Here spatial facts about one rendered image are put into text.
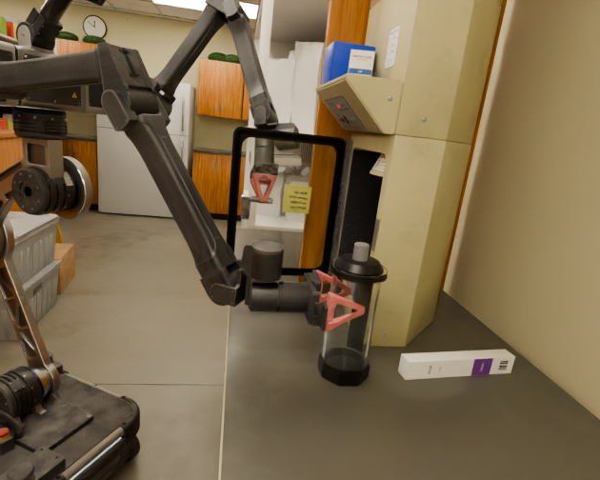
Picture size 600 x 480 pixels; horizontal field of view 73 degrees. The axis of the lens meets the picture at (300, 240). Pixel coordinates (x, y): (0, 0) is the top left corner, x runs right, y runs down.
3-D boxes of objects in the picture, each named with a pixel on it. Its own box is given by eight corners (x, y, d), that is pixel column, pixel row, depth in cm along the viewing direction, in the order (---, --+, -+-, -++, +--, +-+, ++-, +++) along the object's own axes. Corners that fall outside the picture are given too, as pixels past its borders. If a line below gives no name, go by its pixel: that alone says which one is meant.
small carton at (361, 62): (369, 85, 89) (373, 55, 88) (370, 82, 84) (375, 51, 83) (347, 83, 90) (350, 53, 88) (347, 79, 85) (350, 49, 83)
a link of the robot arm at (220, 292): (232, 283, 82) (209, 298, 74) (236, 229, 78) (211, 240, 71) (287, 298, 78) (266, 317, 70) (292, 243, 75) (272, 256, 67)
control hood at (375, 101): (351, 130, 110) (357, 92, 108) (395, 134, 80) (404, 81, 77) (310, 126, 108) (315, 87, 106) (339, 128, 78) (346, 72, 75)
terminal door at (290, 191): (328, 276, 120) (347, 138, 109) (224, 274, 111) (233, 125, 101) (327, 275, 120) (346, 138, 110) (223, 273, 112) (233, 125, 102)
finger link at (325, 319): (359, 283, 77) (310, 280, 75) (370, 298, 70) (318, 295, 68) (354, 315, 78) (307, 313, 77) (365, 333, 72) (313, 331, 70)
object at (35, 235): (63, 259, 285) (61, 213, 277) (19, 293, 228) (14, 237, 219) (-2, 255, 278) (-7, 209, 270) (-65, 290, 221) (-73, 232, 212)
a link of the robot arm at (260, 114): (266, 120, 123) (254, 107, 115) (302, 115, 119) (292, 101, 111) (265, 157, 121) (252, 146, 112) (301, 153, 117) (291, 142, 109)
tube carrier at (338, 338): (361, 352, 87) (376, 258, 81) (377, 383, 77) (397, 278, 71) (311, 351, 85) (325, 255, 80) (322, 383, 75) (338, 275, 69)
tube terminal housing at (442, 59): (407, 293, 127) (459, 25, 107) (460, 349, 96) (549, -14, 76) (330, 290, 123) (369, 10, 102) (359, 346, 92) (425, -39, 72)
